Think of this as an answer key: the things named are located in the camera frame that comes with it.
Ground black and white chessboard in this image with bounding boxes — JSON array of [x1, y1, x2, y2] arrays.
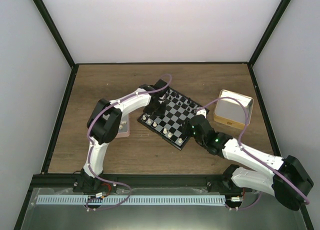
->
[[137, 86, 210, 151]]

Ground black enclosure frame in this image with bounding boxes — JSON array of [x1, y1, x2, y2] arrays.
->
[[12, 0, 316, 230]]

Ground pink tin box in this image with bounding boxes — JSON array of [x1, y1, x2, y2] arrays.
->
[[116, 114, 130, 138]]

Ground black aluminium mounting rail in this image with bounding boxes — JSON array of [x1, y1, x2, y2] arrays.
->
[[72, 173, 253, 191]]

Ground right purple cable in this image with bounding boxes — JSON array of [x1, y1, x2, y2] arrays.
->
[[197, 96, 311, 211]]

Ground black chess pieces row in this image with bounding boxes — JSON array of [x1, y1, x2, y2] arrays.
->
[[165, 88, 202, 116]]

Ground gold tin box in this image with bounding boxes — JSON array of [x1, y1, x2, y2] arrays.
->
[[213, 89, 254, 130]]

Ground light blue slotted cable duct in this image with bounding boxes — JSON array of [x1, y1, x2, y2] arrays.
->
[[36, 194, 226, 206]]

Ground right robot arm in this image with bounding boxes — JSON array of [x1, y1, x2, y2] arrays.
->
[[183, 114, 314, 211]]

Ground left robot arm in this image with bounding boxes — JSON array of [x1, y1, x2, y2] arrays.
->
[[80, 79, 170, 192]]

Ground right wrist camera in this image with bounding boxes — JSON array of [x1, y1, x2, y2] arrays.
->
[[196, 109, 207, 118]]

